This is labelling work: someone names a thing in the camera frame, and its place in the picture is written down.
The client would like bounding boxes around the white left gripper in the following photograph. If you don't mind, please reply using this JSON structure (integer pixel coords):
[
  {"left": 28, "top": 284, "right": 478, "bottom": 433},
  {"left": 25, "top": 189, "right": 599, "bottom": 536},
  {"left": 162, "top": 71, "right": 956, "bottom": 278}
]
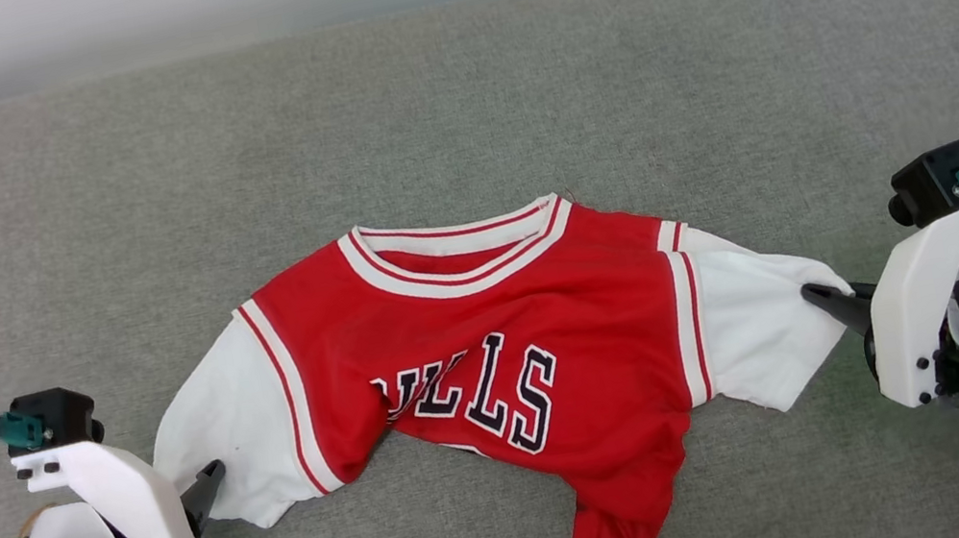
[{"left": 11, "top": 418, "right": 239, "bottom": 538}]

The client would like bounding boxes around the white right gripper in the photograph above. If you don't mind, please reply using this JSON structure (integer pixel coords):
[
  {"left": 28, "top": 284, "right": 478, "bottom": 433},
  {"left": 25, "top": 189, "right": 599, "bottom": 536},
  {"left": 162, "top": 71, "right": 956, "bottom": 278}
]
[{"left": 788, "top": 199, "right": 959, "bottom": 425}]

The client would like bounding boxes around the red and white basketball jersey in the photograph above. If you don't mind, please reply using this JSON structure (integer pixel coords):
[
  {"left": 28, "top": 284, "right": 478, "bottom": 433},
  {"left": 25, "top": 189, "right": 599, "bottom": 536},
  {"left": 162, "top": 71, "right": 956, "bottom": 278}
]
[{"left": 118, "top": 144, "right": 896, "bottom": 538}]

